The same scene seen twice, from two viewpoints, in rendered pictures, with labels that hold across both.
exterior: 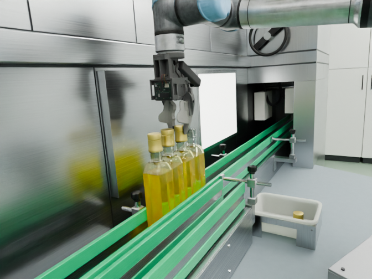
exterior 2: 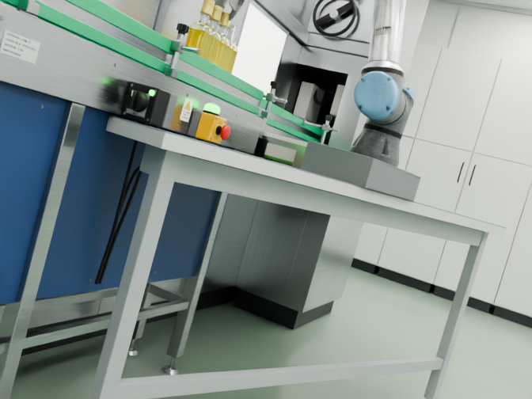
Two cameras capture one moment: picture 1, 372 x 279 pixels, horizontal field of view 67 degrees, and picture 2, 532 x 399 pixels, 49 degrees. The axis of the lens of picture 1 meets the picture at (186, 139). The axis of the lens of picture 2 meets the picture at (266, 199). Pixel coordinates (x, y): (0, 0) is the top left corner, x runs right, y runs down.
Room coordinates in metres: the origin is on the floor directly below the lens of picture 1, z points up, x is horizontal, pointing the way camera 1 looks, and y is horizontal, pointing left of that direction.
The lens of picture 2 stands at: (-1.15, 0.05, 0.75)
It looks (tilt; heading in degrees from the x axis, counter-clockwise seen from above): 4 degrees down; 351
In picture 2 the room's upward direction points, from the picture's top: 16 degrees clockwise
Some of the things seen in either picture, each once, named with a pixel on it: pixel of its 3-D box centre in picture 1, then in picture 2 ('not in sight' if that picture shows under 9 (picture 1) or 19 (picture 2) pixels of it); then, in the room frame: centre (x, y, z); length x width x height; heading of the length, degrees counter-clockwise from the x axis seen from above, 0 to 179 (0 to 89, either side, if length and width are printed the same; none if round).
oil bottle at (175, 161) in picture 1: (171, 191); (203, 62); (0.72, 0.05, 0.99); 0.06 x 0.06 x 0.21; 59
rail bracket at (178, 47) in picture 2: not in sight; (184, 53); (0.32, 0.09, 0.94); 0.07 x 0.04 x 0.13; 58
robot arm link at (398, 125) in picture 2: not in sight; (389, 107); (0.54, -0.51, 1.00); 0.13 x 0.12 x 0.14; 147
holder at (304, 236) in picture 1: (276, 217); (282, 152); (0.91, -0.30, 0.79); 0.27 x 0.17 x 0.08; 58
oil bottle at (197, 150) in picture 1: (194, 178); (221, 71); (0.82, -0.02, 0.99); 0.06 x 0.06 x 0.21; 58
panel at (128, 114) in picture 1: (192, 114); (231, 39); (1.11, -0.03, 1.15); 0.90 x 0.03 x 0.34; 148
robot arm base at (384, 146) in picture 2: not in sight; (378, 145); (0.55, -0.51, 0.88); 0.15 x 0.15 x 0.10
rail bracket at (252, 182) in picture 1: (244, 183); (264, 98); (0.85, -0.18, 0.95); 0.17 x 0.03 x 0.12; 58
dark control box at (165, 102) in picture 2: not in sight; (150, 106); (0.21, 0.13, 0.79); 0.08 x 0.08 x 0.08; 58
